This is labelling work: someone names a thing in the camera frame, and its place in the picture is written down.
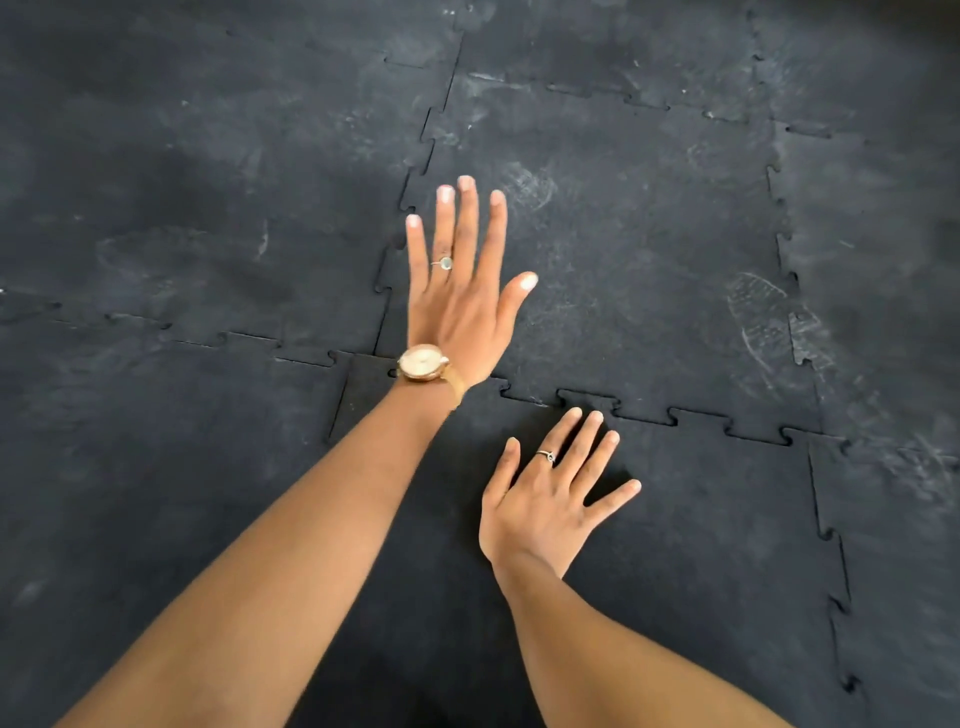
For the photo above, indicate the gold wristwatch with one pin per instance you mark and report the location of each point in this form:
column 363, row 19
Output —
column 421, row 364

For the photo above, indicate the person's right hand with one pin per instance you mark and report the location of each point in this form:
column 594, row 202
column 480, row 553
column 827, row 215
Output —
column 532, row 521

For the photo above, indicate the person's right thumb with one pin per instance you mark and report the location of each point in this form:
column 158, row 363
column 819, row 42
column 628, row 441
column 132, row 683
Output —
column 504, row 472

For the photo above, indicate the person's right middle finger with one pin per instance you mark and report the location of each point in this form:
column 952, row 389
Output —
column 579, row 448

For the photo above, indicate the person's right forearm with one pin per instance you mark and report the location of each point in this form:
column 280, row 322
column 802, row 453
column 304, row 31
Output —
column 600, row 660

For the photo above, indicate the person's left hand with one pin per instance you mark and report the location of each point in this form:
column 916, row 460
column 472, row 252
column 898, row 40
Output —
column 454, row 315

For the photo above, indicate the person's left middle finger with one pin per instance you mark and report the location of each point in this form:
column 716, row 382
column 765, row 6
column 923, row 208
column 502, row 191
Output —
column 466, row 225

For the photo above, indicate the person's left forearm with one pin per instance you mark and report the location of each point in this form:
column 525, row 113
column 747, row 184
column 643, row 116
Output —
column 262, row 570

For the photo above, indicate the person's left little finger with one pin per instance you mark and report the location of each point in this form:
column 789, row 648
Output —
column 417, row 251

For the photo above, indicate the person's right little finger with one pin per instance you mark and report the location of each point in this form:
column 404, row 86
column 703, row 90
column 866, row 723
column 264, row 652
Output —
column 613, row 501

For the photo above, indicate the person's left thumb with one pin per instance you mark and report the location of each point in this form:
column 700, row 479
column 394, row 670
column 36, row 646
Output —
column 516, row 300

